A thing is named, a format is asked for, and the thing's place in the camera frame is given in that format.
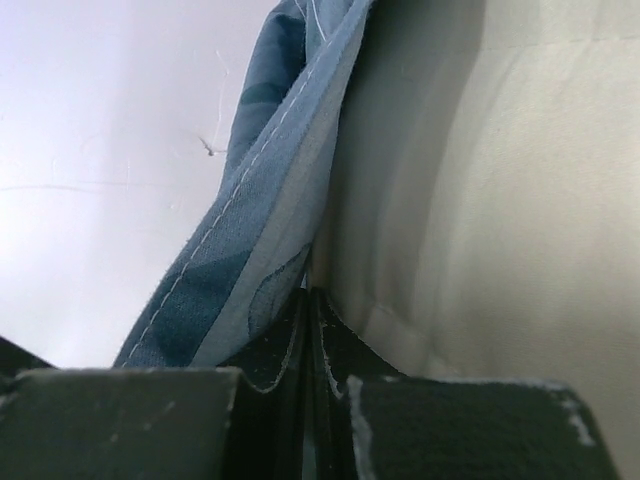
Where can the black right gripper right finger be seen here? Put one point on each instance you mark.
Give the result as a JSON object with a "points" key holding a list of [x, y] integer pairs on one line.
{"points": [[373, 422]]}

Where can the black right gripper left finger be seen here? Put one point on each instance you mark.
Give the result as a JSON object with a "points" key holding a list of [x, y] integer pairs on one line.
{"points": [[241, 420]]}

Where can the blue cartoon print pillowcase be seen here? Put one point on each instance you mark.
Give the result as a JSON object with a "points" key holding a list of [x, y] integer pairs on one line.
{"points": [[237, 270]]}

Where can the cream white pillow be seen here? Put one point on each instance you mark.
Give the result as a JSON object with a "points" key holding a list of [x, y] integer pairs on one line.
{"points": [[483, 216]]}

